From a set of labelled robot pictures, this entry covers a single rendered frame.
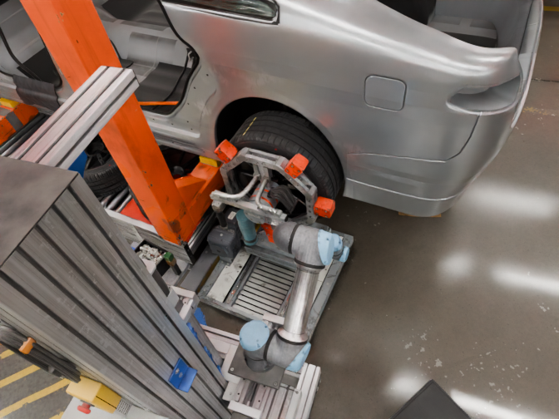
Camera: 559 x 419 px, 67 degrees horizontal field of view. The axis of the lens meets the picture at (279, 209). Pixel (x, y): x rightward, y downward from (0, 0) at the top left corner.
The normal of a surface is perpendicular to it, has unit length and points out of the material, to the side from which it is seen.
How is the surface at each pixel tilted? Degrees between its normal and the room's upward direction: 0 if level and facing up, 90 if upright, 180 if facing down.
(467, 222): 0
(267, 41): 80
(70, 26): 90
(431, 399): 0
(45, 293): 90
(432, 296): 0
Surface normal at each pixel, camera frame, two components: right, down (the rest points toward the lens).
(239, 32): -0.44, 0.62
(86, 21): 0.90, 0.28
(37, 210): -0.11, -0.62
